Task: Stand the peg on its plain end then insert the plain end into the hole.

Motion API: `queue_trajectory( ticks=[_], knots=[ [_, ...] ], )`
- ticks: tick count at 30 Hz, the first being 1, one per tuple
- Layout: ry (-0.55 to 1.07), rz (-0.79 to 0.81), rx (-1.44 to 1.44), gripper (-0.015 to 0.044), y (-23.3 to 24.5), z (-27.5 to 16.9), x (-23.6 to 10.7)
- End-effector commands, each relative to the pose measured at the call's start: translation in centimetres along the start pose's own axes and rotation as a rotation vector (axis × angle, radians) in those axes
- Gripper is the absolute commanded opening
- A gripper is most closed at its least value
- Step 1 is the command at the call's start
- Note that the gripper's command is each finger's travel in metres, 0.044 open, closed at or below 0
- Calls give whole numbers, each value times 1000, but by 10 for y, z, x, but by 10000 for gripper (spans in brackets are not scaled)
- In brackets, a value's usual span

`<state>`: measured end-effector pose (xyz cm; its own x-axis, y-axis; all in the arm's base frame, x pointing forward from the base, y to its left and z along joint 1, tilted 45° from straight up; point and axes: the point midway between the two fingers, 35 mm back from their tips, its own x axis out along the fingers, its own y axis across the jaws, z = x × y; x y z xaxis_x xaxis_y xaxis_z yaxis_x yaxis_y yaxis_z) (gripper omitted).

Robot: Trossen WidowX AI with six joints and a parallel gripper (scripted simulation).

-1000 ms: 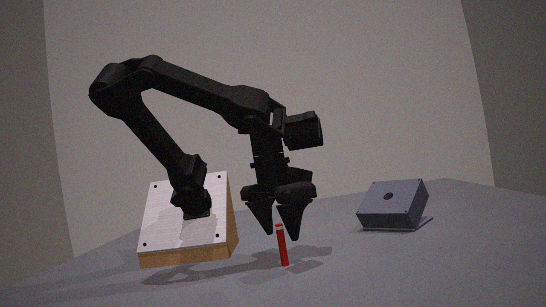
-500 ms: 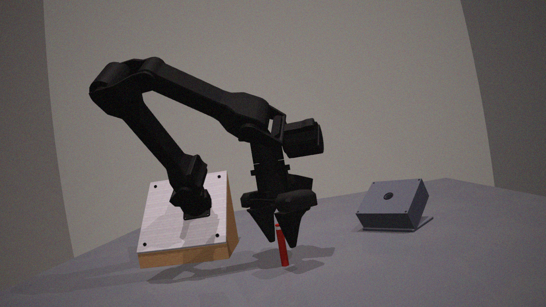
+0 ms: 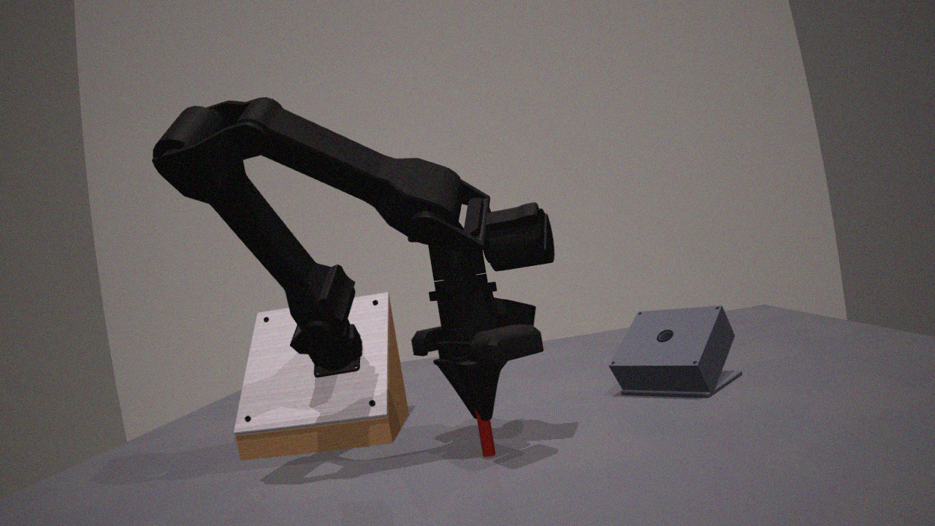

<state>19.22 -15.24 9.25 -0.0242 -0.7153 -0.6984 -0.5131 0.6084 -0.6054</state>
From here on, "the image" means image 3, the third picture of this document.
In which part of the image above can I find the red peg with white band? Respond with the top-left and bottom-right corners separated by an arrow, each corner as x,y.
476,410 -> 495,457

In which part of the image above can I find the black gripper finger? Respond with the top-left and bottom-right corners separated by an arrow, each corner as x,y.
433,355 -> 477,419
455,360 -> 508,422

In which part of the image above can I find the grey sloped panel with hole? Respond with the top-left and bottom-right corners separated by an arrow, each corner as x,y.
608,306 -> 742,398

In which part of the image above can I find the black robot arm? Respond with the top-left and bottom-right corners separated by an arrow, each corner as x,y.
152,97 -> 554,378

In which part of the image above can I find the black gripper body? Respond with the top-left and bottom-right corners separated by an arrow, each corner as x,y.
411,274 -> 543,364

